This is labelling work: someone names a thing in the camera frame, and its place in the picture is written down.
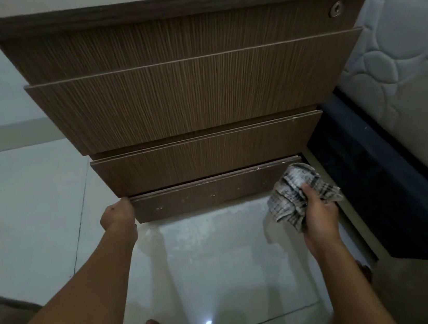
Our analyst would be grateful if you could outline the person's left hand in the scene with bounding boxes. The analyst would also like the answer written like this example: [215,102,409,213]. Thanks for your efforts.
[97,196,141,246]

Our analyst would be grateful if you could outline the person's right hand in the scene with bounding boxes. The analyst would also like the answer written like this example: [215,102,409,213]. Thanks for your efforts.
[296,180,346,254]

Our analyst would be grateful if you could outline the grey checked cloth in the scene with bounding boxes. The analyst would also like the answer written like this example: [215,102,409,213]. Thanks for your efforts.
[263,157,348,238]

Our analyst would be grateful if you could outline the person's left forearm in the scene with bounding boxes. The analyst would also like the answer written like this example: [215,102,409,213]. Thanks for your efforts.
[0,224,149,324]

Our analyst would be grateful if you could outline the person's right forearm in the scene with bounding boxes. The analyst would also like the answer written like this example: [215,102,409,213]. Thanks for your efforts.
[307,232,401,324]

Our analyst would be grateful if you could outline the narrow brown wooden drawer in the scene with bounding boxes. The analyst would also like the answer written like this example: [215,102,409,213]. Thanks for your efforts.
[87,110,331,202]

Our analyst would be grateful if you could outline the large brown wooden drawer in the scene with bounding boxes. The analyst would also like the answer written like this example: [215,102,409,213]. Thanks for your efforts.
[22,27,375,163]

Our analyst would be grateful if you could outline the white quilted mattress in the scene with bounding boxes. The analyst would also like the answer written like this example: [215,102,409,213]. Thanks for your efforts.
[324,0,428,221]

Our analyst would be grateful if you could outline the wooden drawer with lock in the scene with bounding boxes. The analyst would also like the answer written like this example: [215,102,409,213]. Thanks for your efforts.
[0,0,375,90]

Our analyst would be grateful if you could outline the round metal drawer lock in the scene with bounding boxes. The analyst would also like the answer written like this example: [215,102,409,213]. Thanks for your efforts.
[327,0,345,19]

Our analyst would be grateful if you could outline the brown wooden drawer cabinet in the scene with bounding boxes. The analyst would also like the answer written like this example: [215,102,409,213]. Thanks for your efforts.
[0,0,426,243]

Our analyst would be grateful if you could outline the dark blue bed frame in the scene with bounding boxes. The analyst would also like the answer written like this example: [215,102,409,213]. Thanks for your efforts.
[301,80,428,282]

